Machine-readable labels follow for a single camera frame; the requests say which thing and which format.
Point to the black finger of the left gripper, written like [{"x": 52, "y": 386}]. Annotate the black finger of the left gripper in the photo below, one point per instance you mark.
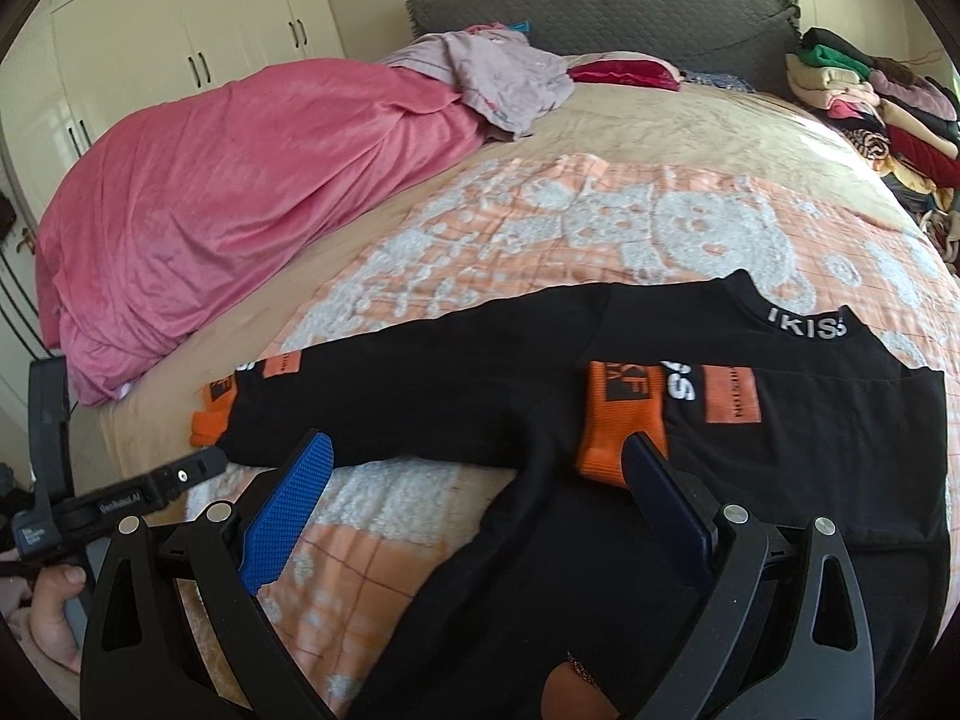
[{"x": 173, "y": 479}]

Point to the black IKISS sweatshirt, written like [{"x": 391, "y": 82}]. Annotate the black IKISS sweatshirt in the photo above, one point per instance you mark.
[{"x": 792, "y": 417}]

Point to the right hand thumb tip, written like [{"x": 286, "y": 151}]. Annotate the right hand thumb tip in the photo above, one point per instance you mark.
[{"x": 570, "y": 693}]

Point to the pink duvet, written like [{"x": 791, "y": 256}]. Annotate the pink duvet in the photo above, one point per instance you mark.
[{"x": 310, "y": 147}]

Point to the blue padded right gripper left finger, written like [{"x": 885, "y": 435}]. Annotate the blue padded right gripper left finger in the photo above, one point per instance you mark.
[{"x": 140, "y": 657}]

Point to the white wardrobe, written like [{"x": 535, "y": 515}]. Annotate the white wardrobe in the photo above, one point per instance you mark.
[{"x": 109, "y": 118}]

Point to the lilac crumpled garment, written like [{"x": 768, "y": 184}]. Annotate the lilac crumpled garment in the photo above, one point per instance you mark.
[{"x": 497, "y": 73}]

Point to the pile of folded clothes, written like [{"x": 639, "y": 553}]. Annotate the pile of folded clothes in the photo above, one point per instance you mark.
[{"x": 903, "y": 123}]

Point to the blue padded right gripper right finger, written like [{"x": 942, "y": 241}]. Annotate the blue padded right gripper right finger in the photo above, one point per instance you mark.
[{"x": 723, "y": 552}]

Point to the grey padded headboard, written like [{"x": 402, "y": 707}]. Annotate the grey padded headboard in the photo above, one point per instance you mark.
[{"x": 749, "y": 39}]

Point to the peach white fleece blanket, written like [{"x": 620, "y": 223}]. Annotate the peach white fleece blanket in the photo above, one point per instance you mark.
[{"x": 511, "y": 228}]

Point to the dark red folded garment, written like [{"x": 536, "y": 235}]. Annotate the dark red folded garment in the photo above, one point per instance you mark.
[{"x": 639, "y": 73}]

